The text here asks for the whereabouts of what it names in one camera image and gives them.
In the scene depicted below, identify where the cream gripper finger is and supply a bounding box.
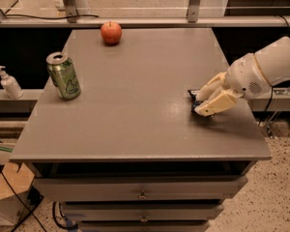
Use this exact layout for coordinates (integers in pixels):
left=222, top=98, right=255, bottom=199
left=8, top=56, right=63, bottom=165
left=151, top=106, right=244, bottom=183
left=193, top=88, right=243, bottom=117
left=196, top=72, right=228, bottom=102

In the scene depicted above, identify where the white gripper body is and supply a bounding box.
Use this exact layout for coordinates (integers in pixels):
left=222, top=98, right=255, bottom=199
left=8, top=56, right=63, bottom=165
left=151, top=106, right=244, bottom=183
left=225, top=53, right=271, bottom=100

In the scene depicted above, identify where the dark blue snack bar wrapper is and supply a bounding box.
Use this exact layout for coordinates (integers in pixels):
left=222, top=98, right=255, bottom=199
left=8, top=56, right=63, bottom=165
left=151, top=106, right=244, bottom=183
left=188, top=89, right=201, bottom=114

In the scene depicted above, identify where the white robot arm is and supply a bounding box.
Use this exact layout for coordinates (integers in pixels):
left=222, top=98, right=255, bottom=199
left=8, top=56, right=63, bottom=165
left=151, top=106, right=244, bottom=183
left=192, top=37, right=290, bottom=117

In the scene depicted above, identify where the grey drawer cabinet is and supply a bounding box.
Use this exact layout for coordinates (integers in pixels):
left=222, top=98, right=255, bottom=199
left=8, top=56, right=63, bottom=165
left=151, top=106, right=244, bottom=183
left=9, top=27, right=273, bottom=232

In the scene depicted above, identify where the red apple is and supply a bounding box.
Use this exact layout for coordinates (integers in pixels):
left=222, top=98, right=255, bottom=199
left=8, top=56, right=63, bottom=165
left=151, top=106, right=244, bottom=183
left=101, top=21, right=122, bottom=44

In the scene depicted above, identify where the green soda can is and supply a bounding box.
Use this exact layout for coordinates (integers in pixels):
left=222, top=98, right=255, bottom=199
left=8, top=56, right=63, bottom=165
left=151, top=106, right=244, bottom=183
left=46, top=52, right=81, bottom=101

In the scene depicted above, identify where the top grey drawer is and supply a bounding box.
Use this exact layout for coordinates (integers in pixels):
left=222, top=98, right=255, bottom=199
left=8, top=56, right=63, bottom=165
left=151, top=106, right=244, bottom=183
left=34, top=176, right=247, bottom=202

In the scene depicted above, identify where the grey drawer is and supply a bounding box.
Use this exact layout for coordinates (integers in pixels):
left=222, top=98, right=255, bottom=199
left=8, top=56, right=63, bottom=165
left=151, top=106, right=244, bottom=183
left=62, top=203, right=223, bottom=221
left=34, top=176, right=247, bottom=202
left=79, top=221, right=210, bottom=232

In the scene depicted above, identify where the middle grey drawer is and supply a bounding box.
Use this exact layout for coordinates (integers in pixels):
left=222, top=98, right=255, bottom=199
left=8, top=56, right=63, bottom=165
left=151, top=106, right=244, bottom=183
left=62, top=203, right=223, bottom=221

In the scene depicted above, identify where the bottom grey drawer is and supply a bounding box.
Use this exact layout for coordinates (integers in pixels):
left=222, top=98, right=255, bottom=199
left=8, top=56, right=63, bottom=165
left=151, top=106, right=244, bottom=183
left=79, top=221, right=210, bottom=232

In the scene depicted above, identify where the white pump bottle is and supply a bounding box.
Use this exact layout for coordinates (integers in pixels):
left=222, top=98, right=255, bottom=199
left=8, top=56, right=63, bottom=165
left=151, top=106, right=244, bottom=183
left=0, top=66, right=23, bottom=100

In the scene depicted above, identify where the cardboard box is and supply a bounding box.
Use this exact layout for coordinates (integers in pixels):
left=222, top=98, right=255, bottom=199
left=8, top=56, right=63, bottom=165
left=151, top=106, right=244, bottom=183
left=0, top=162, right=35, bottom=226

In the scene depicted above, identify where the right metal bracket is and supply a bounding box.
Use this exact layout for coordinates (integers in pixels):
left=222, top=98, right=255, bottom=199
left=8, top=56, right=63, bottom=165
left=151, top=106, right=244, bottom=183
left=187, top=0, right=201, bottom=22

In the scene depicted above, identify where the metal bracket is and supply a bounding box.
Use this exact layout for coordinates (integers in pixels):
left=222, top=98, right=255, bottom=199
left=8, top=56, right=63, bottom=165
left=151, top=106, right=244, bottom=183
left=187, top=0, right=201, bottom=22
left=63, top=0, right=78, bottom=23

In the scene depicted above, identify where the black cable on ledge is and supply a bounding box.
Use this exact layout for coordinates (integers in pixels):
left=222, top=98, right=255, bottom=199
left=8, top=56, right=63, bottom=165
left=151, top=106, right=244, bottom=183
left=3, top=14, right=101, bottom=20

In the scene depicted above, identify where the left metal bracket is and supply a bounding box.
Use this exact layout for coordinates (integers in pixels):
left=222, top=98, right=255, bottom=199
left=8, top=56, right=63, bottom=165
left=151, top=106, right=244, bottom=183
left=63, top=0, right=78, bottom=23

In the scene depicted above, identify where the black cable on floor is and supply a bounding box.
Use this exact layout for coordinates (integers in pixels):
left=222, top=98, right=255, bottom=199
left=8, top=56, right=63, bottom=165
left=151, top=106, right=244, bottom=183
left=0, top=133, right=49, bottom=232

